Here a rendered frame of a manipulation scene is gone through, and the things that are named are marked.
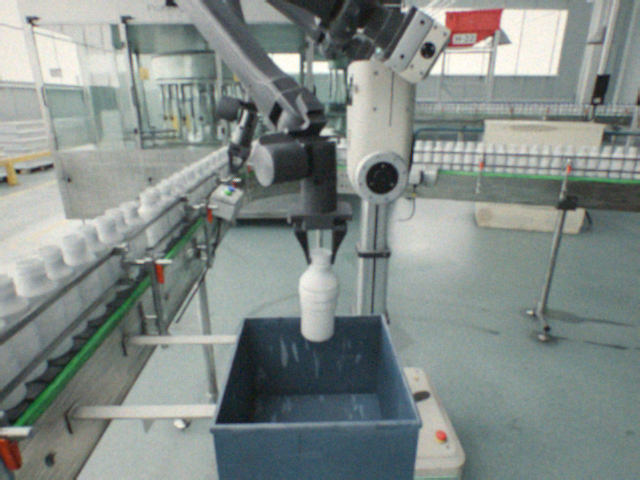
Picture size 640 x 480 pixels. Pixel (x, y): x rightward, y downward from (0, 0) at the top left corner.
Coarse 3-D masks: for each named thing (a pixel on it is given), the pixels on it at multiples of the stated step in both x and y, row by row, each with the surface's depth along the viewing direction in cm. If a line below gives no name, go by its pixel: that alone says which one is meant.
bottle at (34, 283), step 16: (16, 272) 58; (32, 272) 58; (16, 288) 59; (32, 288) 59; (48, 288) 60; (32, 304) 59; (48, 320) 60; (64, 320) 63; (48, 336) 61; (64, 352) 63
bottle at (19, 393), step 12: (0, 324) 50; (0, 348) 50; (12, 348) 52; (0, 360) 50; (12, 360) 52; (0, 372) 50; (12, 372) 52; (0, 384) 51; (24, 384) 54; (12, 396) 52; (24, 396) 54; (0, 408) 51; (12, 408) 52
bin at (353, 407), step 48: (192, 336) 81; (240, 336) 79; (288, 336) 87; (336, 336) 87; (384, 336) 83; (240, 384) 78; (288, 384) 91; (336, 384) 92; (384, 384) 83; (240, 432) 56; (288, 432) 57; (336, 432) 57; (384, 432) 58
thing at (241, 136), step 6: (240, 126) 118; (240, 132) 118; (246, 132) 118; (252, 132) 119; (234, 138) 119; (240, 138) 118; (246, 138) 119; (252, 138) 121; (228, 144) 117; (234, 144) 117; (240, 144) 119; (246, 144) 120; (246, 150) 117
